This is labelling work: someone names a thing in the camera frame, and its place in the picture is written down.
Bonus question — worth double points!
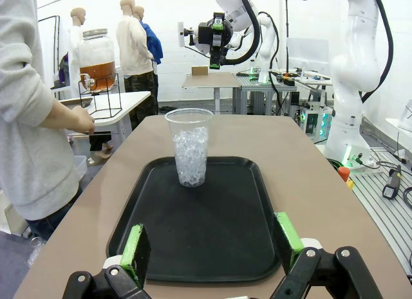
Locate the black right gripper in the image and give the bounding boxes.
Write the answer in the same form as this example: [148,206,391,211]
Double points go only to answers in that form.
[198,12,234,70]

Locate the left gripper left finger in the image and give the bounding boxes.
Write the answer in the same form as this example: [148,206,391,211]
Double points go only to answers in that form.
[62,223,153,299]

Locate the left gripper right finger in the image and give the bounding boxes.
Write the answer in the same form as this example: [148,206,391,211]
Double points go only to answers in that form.
[270,211,384,299]

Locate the clear plastic cup with ice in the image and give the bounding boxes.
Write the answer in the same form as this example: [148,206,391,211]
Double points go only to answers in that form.
[164,107,215,188]

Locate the person's right forearm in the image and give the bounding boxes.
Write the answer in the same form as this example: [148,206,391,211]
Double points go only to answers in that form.
[40,98,78,131]

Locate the clear plastic cup stack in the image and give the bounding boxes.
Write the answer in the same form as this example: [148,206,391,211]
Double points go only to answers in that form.
[27,236,46,267]

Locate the glass drink dispenser jar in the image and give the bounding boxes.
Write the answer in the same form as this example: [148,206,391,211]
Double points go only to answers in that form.
[77,28,117,91]

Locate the person's right hand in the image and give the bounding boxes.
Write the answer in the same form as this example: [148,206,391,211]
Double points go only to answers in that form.
[70,105,97,135]

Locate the brown-topped height-adjustable table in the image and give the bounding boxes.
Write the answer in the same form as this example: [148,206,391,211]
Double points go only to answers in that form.
[182,71,241,115]

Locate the mannequin in blue jacket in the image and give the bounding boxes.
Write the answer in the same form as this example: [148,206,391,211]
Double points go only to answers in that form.
[132,5,164,115]

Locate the black pole stand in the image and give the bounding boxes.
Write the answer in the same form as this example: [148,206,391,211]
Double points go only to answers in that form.
[285,0,307,75]

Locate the black plastic tray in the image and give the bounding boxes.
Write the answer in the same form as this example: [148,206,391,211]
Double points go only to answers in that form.
[106,156,283,283]

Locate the red emergency stop button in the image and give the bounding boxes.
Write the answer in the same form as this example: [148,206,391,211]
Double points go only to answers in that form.
[337,166,355,190]

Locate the mannequin in cream sweater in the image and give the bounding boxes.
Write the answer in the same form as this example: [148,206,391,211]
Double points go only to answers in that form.
[115,0,157,129]

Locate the clear plastic storage box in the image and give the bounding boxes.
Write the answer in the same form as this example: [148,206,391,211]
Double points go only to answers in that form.
[73,154,88,181]

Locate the white side table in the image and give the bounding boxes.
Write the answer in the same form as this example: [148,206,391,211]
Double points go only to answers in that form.
[51,91,152,158]

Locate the black handheld tool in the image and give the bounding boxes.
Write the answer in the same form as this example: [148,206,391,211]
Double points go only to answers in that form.
[382,165,402,200]

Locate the computer tower with cyan lights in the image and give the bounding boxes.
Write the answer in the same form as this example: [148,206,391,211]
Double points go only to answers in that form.
[299,102,334,142]

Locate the mannequin in white shirt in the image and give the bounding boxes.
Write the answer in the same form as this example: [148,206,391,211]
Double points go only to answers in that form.
[68,6,88,97]

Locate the person's grey sweatshirt body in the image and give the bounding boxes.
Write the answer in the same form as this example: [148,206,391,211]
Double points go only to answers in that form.
[0,0,83,240]

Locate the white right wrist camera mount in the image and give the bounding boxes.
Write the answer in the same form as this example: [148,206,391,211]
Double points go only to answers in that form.
[177,21,198,49]

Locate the black corrugated cable hose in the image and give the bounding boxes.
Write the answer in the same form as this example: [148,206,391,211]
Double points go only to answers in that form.
[221,0,395,104]

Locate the aluminium frame workbench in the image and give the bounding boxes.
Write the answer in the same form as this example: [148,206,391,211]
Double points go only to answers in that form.
[233,72,334,118]

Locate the aluminium slotted base plate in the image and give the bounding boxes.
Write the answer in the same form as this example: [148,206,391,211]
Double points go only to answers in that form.
[349,147,412,277]

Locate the black wire dispenser stand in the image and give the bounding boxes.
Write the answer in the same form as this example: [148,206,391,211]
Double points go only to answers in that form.
[78,73,123,120]

